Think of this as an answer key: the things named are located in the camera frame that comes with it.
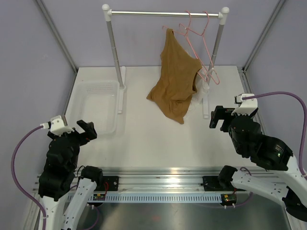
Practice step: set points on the aluminium mounting rail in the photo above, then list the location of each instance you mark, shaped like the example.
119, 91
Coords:
163, 180

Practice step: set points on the left aluminium frame post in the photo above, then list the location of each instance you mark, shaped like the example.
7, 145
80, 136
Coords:
42, 7

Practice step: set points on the tan tank top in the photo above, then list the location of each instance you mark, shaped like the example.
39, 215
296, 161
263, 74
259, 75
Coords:
176, 86

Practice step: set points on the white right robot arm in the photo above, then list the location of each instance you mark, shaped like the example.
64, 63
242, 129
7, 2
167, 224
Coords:
269, 153

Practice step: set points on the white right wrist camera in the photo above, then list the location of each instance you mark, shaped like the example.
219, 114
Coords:
245, 106

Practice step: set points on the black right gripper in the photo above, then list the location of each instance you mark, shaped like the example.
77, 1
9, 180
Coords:
221, 113

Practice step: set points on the white tank top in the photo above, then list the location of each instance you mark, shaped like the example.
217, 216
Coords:
199, 98

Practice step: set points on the white slotted cable duct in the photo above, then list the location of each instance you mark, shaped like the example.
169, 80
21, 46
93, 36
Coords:
156, 198

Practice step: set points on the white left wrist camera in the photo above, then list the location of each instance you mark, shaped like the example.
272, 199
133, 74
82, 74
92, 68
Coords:
57, 125

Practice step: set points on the pink wire hanger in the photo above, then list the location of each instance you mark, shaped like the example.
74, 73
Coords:
203, 72
213, 74

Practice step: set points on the right aluminium frame post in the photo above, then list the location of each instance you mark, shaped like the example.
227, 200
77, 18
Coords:
270, 22

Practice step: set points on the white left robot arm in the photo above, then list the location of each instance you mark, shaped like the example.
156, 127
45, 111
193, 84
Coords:
58, 174

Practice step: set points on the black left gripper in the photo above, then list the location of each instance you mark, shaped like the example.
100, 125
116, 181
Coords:
88, 128

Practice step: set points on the aluminium frame post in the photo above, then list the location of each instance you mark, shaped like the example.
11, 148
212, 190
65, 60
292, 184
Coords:
42, 7
270, 22

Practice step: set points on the white metal clothes rack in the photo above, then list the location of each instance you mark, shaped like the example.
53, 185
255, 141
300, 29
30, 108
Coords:
131, 44

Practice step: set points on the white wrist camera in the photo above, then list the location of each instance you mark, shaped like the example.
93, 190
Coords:
57, 125
245, 106

